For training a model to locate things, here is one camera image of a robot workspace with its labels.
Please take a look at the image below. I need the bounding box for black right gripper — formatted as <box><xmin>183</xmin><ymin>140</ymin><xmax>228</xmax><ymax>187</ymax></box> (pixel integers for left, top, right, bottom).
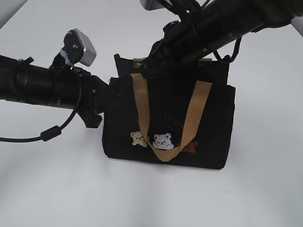
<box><xmin>139</xmin><ymin>21</ymin><xmax>201</xmax><ymax>78</ymax></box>

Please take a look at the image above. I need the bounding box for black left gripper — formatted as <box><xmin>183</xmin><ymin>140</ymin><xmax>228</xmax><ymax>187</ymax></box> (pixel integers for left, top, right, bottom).
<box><xmin>48</xmin><ymin>66</ymin><xmax>108</xmax><ymax>129</ymax></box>

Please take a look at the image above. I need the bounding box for black canvas tote bag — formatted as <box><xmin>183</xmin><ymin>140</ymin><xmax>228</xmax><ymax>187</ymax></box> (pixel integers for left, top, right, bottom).
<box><xmin>102</xmin><ymin>55</ymin><xmax>236</xmax><ymax>169</ymax></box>

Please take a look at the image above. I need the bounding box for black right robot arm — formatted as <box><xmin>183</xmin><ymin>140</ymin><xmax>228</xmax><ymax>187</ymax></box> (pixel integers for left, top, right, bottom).
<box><xmin>140</xmin><ymin>0</ymin><xmax>303</xmax><ymax>78</ymax></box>

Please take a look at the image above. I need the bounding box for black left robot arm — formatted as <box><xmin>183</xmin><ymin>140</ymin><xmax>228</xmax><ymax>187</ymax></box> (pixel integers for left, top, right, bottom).
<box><xmin>0</xmin><ymin>56</ymin><xmax>107</xmax><ymax>128</ymax></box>

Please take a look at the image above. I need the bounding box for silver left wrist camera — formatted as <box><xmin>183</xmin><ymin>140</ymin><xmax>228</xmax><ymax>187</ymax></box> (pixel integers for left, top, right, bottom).
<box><xmin>60</xmin><ymin>28</ymin><xmax>97</xmax><ymax>67</ymax></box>

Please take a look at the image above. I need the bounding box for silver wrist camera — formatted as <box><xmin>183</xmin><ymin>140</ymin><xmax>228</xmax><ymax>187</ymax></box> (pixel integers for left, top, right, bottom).
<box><xmin>60</xmin><ymin>28</ymin><xmax>97</xmax><ymax>67</ymax></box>
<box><xmin>139</xmin><ymin>0</ymin><xmax>172</xmax><ymax>11</ymax></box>

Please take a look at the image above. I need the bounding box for black left camera cable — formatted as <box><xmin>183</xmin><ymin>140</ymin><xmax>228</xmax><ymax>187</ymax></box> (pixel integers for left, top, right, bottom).
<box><xmin>0</xmin><ymin>67</ymin><xmax>83</xmax><ymax>143</ymax></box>

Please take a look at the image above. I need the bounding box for black camera cable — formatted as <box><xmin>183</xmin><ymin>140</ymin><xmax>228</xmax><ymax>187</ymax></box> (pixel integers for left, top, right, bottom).
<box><xmin>0</xmin><ymin>67</ymin><xmax>83</xmax><ymax>143</ymax></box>
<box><xmin>214</xmin><ymin>37</ymin><xmax>242</xmax><ymax>62</ymax></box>

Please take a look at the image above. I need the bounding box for black right camera cable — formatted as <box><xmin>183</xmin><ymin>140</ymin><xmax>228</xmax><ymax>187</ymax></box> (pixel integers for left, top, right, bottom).
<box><xmin>214</xmin><ymin>37</ymin><xmax>242</xmax><ymax>62</ymax></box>

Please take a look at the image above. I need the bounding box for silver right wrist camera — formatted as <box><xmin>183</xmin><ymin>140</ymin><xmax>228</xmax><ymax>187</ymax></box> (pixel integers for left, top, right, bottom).
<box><xmin>139</xmin><ymin>0</ymin><xmax>172</xmax><ymax>11</ymax></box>

